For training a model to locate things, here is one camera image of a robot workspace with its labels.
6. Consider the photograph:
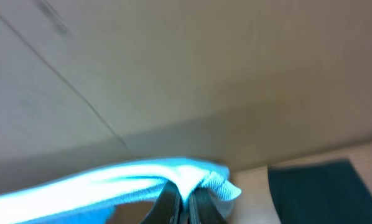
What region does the light blue t-shirt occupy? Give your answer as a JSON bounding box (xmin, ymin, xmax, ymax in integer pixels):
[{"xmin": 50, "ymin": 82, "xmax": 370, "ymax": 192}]
[{"xmin": 0, "ymin": 157, "xmax": 241, "ymax": 223}]

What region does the black garment on right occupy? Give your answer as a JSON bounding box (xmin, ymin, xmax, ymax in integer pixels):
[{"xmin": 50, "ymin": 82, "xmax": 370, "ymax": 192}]
[{"xmin": 267, "ymin": 160, "xmax": 372, "ymax": 224}]

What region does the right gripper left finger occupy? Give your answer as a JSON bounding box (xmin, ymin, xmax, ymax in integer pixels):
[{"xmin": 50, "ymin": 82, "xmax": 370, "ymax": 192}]
[{"xmin": 141, "ymin": 181, "xmax": 182, "ymax": 224}]

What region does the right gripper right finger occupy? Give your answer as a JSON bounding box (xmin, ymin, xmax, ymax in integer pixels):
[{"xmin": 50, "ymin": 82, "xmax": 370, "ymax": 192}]
[{"xmin": 188, "ymin": 188, "xmax": 227, "ymax": 224}]

